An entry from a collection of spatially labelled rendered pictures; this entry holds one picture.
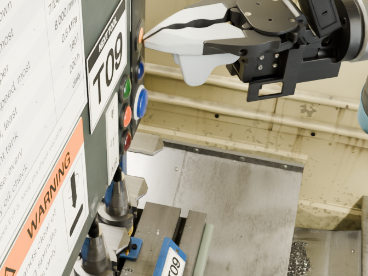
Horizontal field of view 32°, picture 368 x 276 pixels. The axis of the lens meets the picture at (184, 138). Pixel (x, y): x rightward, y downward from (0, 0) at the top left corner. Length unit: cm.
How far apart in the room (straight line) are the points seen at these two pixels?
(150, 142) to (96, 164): 60
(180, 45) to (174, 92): 96
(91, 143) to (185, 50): 14
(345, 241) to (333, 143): 31
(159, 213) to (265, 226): 29
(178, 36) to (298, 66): 13
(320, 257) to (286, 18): 117
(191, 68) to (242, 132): 99
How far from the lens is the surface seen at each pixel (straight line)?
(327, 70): 69
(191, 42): 58
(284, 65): 63
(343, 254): 174
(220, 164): 163
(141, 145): 112
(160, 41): 59
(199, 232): 140
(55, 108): 41
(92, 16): 45
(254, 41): 59
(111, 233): 99
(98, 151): 53
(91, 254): 91
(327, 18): 63
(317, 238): 177
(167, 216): 143
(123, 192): 97
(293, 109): 152
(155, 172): 163
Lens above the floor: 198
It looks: 42 degrees down
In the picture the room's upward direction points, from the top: 4 degrees clockwise
